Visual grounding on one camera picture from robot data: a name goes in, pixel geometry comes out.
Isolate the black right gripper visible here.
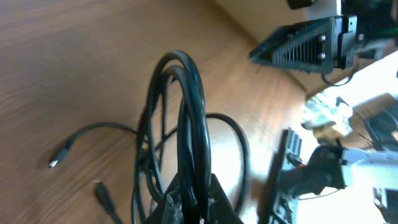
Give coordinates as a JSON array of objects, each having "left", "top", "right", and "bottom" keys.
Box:
[{"left": 249, "top": 15, "right": 358, "bottom": 74}]

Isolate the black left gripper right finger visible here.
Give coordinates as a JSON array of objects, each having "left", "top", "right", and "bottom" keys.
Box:
[{"left": 208, "top": 174, "right": 243, "bottom": 224}]

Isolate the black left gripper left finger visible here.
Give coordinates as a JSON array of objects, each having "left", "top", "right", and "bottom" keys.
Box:
[{"left": 146, "top": 174, "right": 185, "bottom": 224}]

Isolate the thick black cable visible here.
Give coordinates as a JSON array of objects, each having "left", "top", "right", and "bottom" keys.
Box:
[{"left": 48, "top": 49, "right": 251, "bottom": 224}]

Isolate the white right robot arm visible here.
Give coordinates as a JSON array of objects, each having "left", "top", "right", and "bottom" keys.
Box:
[{"left": 249, "top": 1, "right": 397, "bottom": 75}]

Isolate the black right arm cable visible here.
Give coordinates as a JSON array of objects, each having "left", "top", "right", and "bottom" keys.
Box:
[{"left": 320, "top": 71, "right": 355, "bottom": 88}]

